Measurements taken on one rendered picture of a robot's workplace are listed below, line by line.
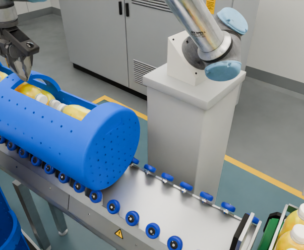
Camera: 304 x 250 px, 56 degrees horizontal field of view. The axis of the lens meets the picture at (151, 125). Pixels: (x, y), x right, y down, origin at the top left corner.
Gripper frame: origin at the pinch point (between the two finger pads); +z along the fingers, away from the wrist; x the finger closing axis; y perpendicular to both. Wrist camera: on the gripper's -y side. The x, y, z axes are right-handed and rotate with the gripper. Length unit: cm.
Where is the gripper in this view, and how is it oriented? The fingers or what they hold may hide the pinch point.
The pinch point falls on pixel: (26, 78)
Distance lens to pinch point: 112.6
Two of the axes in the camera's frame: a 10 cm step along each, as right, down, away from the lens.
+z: 0.0, 8.0, 6.0
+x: -5.6, 5.0, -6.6
